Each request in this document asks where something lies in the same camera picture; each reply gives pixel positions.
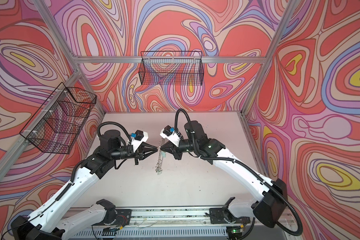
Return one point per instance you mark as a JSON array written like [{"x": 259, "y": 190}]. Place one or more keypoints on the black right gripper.
[{"x": 175, "y": 151}]

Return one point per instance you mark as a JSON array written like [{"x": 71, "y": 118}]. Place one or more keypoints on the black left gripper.
[{"x": 137, "y": 151}]

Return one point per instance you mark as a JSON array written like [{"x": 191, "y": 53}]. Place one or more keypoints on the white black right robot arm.
[{"x": 269, "y": 205}]

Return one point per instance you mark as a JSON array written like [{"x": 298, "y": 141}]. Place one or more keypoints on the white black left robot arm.
[{"x": 46, "y": 223}]

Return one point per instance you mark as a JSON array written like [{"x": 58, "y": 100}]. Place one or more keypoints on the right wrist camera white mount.
[{"x": 171, "y": 135}]

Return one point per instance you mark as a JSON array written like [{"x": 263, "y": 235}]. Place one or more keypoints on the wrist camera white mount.
[
  {"x": 138, "y": 138},
  {"x": 171, "y": 135}
]

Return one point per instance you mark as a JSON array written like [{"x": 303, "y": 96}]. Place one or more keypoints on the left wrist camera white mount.
[{"x": 138, "y": 138}]

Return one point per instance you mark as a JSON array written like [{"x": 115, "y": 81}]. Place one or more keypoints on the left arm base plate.
[{"x": 118, "y": 217}]

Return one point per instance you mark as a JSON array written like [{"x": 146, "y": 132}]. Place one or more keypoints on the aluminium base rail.
[{"x": 178, "y": 223}]

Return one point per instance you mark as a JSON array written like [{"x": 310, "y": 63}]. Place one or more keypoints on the black wire basket back wall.
[{"x": 171, "y": 68}]

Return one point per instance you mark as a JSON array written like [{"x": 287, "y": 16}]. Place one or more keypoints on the black wire basket wall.
[
  {"x": 55, "y": 128},
  {"x": 171, "y": 68}
]

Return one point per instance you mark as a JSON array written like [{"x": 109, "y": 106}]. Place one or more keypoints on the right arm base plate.
[{"x": 223, "y": 216}]

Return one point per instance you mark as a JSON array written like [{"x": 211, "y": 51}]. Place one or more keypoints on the black wire basket left wall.
[{"x": 55, "y": 128}]

